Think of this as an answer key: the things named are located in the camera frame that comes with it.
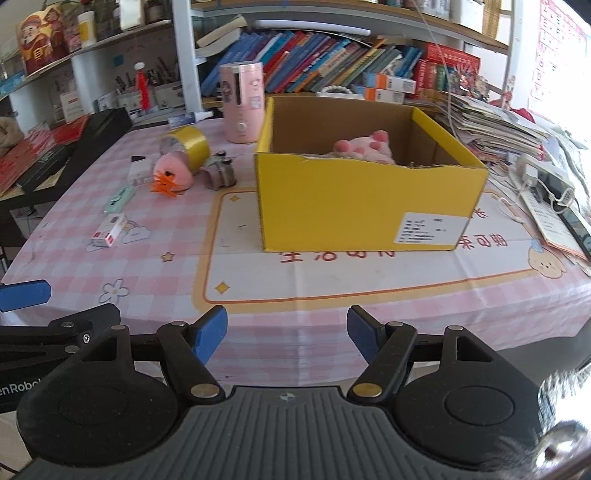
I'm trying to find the white shelf post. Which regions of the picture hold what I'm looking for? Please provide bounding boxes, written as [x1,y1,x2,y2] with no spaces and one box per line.
[172,0,204,114]

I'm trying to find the white charger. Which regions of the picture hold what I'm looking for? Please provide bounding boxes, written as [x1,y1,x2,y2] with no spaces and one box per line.
[128,161,156,186]

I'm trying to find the orange white small box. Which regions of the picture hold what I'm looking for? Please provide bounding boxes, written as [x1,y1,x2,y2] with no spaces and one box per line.
[362,72,418,93]
[364,87,406,105]

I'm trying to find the white power strip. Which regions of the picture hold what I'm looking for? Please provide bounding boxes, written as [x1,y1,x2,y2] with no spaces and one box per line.
[514,153,576,205]

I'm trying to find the mint green small item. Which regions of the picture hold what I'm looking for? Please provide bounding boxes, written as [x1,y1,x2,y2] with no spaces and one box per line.
[104,186,136,214]

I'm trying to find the paper cards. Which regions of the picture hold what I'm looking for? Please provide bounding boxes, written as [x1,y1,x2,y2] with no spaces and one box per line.
[521,189,588,260]

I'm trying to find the black flat box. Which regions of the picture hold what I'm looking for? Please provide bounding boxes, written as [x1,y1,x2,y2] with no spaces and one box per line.
[15,143,75,195]

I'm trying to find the pink plush with orange feet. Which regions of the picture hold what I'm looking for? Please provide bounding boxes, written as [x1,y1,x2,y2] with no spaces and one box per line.
[151,154,194,199]

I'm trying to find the white pen holder box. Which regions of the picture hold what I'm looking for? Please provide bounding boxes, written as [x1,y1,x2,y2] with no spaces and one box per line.
[115,80,184,116]

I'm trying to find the white book red label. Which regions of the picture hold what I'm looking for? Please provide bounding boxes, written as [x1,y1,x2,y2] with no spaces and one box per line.
[60,90,96,123]

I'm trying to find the beige fuzzy toy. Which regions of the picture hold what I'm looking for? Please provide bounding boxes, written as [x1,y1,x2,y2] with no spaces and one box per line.
[0,117,25,156]

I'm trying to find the pink cartoon box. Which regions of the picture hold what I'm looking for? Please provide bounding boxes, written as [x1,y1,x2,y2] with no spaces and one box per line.
[219,62,267,144]

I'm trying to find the white jar yellow label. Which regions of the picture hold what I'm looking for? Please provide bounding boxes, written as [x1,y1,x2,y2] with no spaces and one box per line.
[76,11,98,47]

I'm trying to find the stack of red books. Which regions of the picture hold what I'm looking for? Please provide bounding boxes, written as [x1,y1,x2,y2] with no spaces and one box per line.
[0,115,89,195]

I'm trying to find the row of colourful books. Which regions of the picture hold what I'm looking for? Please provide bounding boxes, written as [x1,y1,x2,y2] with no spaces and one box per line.
[201,30,423,96]

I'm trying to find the white bead bracelet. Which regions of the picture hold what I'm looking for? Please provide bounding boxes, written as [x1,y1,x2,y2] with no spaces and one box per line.
[316,84,363,98]

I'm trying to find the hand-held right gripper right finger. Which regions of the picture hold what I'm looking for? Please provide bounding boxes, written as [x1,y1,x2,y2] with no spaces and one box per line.
[346,305,502,402]

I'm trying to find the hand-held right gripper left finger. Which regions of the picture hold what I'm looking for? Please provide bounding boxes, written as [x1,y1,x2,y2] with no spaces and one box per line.
[83,305,230,402]

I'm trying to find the yellow tape roll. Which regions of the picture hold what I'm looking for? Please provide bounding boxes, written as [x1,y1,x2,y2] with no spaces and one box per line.
[160,126,212,171]

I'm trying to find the red gold figure box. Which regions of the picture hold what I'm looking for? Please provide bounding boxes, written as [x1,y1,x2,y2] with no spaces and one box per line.
[16,6,68,77]

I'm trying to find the white blue spray bottle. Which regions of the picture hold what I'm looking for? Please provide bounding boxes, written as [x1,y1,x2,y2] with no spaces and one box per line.
[168,111,214,130]

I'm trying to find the yellow cardboard box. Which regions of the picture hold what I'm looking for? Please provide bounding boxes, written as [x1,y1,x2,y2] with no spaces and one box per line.
[255,96,489,253]

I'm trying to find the small white red box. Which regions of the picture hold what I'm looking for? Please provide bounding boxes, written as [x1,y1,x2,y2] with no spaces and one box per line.
[90,213,128,248]

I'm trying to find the pink checked tablecloth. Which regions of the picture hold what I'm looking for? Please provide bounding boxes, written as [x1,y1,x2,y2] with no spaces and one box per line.
[0,111,591,389]

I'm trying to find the pink plush toy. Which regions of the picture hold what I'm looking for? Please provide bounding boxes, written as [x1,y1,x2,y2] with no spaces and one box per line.
[323,130,398,165]

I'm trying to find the stack of newspapers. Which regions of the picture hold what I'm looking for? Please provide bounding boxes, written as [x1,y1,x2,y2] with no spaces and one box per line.
[436,92,563,165]

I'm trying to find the black phone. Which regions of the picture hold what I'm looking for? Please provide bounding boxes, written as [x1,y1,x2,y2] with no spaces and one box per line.
[558,205,591,260]

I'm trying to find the wall poster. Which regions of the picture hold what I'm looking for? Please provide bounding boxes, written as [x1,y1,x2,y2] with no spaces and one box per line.
[529,0,591,132]

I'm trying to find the red tassel ornament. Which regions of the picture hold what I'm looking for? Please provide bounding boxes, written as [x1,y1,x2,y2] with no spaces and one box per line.
[133,62,153,112]

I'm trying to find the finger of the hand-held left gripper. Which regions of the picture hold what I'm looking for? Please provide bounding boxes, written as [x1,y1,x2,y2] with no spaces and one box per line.
[0,303,122,366]
[0,280,52,313]

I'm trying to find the white cable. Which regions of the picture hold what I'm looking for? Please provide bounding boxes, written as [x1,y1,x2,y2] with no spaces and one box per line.
[495,178,575,227]

